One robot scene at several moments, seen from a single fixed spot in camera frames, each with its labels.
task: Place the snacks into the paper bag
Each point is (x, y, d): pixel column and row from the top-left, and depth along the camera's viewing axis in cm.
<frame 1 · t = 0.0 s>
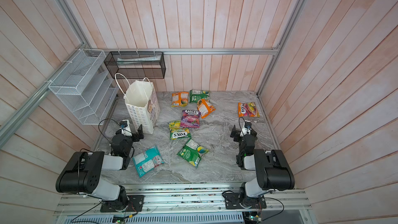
left hand: (134, 126, 92), fingers open
right hand: (242, 125, 92), fingers open
white printed paper bag: (142, 105, 81), point 27 cm above the table
teal snack bag: (147, 160, 86), point 3 cm above the table
green spring tea candy bag: (192, 152, 89), point 3 cm above the table
green yellow Fox's candy bag: (176, 131, 98), point 4 cm above the table
purple Fox's candy bag: (190, 118, 104), point 4 cm above the table
orange white snack bag: (204, 108, 109), point 4 cm above the table
orange snack bag back left: (180, 99, 116), point 3 cm above the table
green snack bag at back: (196, 95, 120), point 2 cm above the table
orange fruit candy bag: (247, 109, 109), point 4 cm above the table

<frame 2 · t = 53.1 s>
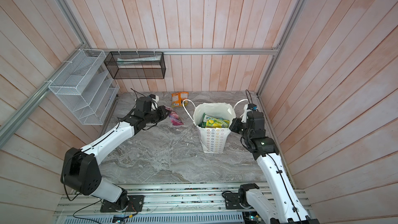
left hand: (171, 113, 85), fingers closed
right hand: (232, 118, 76), fingers closed
white printed paper bag: (213, 140, 78), point 18 cm above the table
green spring tea candy bag: (204, 120, 89), point 16 cm above the table
green yellow Fox's candy bag: (214, 122, 84), point 19 cm above the table
purple Fox's candy bag: (175, 119, 86), point 18 cm above the table
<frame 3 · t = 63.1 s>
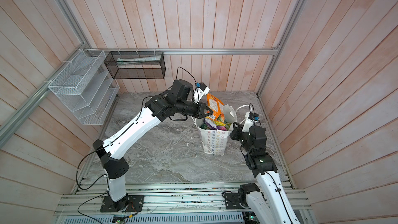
left hand: (210, 115, 66), fingers closed
right hand: (233, 121, 75), fingers closed
purple Fox's candy bag: (210, 124, 79), point 22 cm above the table
orange snack bag back left: (215, 107, 71), point 34 cm above the table
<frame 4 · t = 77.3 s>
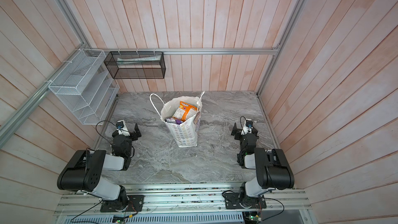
left hand: (130, 126, 91), fingers open
right hand: (243, 123, 91), fingers open
white printed paper bag: (186, 134, 81), point 17 cm above the table
purple Fox's candy bag: (173, 121, 81), point 21 cm above the table
orange snack bag back left: (184, 111, 87), point 20 cm above the table
